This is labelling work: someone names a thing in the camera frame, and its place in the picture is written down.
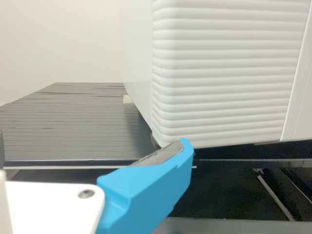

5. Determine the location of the incubator door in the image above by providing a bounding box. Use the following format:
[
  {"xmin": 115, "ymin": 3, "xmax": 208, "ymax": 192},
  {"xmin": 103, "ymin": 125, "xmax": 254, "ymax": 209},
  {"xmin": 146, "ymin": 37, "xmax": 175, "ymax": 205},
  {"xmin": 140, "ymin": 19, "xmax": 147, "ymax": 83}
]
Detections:
[{"xmin": 151, "ymin": 0, "xmax": 312, "ymax": 149}]

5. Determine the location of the black platform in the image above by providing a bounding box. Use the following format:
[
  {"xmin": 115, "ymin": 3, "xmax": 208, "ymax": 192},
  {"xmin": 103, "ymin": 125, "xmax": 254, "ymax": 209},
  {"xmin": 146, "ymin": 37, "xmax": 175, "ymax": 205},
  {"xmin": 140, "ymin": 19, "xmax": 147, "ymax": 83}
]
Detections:
[{"xmin": 0, "ymin": 82, "xmax": 312, "ymax": 171}]

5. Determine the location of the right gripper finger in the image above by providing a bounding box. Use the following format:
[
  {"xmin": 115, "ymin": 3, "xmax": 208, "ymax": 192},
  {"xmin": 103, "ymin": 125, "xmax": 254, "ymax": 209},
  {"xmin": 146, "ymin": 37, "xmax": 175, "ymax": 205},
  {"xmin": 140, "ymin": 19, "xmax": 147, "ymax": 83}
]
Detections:
[{"xmin": 96, "ymin": 137, "xmax": 195, "ymax": 234}]

